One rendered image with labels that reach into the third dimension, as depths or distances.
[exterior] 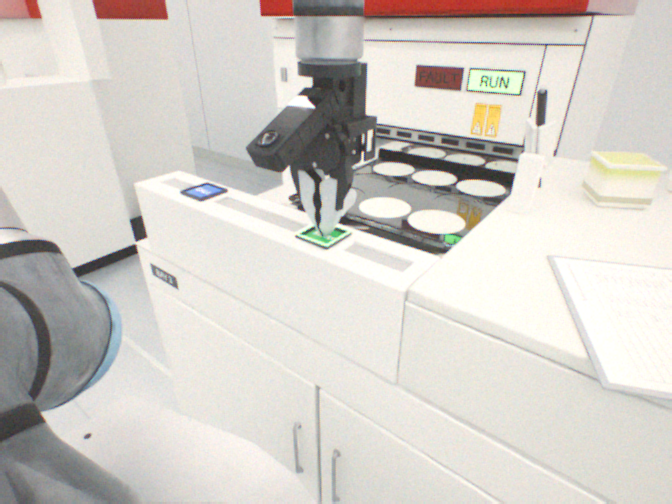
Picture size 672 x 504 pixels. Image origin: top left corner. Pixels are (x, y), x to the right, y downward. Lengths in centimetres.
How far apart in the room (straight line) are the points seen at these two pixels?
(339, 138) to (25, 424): 36
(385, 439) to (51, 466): 43
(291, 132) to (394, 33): 71
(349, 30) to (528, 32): 58
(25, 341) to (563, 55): 93
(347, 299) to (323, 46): 28
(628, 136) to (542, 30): 156
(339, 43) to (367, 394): 43
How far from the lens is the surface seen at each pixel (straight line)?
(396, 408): 57
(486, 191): 93
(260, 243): 58
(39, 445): 30
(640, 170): 74
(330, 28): 46
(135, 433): 54
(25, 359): 35
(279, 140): 43
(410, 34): 109
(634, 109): 247
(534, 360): 43
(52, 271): 43
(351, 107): 52
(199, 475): 48
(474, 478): 58
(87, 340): 42
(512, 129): 101
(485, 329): 43
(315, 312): 56
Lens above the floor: 121
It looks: 29 degrees down
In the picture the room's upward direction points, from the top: straight up
